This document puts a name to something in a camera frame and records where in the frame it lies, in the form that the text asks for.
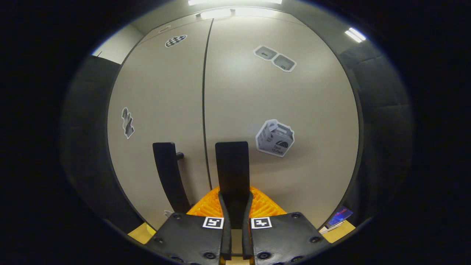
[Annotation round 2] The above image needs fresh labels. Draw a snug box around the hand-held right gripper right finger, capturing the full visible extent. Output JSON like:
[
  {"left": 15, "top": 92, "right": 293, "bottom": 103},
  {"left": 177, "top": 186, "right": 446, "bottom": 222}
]
[{"left": 241, "top": 186, "right": 332, "bottom": 265}]

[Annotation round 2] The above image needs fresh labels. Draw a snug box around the beige shoe cabinet door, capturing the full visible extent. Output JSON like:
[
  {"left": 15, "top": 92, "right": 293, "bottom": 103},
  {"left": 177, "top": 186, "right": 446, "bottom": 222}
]
[
  {"left": 107, "top": 19, "right": 214, "bottom": 230},
  {"left": 203, "top": 15, "right": 360, "bottom": 229}
]

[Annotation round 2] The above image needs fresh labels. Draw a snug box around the beige double-door shoe cabinet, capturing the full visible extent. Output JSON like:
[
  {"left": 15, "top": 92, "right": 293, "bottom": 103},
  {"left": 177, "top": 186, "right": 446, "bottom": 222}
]
[{"left": 105, "top": 7, "right": 365, "bottom": 233}]

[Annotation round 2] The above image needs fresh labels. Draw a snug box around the stack of white books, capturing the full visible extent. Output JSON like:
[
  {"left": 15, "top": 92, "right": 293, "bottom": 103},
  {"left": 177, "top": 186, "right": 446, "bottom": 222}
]
[{"left": 319, "top": 221, "right": 345, "bottom": 235}]

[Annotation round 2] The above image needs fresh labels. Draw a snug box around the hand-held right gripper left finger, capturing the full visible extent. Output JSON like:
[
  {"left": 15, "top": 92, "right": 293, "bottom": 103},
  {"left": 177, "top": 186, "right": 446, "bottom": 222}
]
[{"left": 145, "top": 186, "right": 233, "bottom": 265}]

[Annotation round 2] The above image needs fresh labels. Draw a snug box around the small ceiling light panel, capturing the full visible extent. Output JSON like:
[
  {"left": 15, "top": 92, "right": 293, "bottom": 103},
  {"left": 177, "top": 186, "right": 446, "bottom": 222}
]
[{"left": 344, "top": 27, "right": 367, "bottom": 43}]

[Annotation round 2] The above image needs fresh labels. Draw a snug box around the blue book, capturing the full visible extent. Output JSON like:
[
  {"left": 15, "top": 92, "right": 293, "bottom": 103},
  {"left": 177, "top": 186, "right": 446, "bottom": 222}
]
[{"left": 327, "top": 207, "right": 354, "bottom": 227}]

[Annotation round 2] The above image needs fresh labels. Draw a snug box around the large ceiling light panel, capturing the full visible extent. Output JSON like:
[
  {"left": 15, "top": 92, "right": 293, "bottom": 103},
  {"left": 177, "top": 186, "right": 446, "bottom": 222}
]
[{"left": 188, "top": 0, "right": 283, "bottom": 6}]

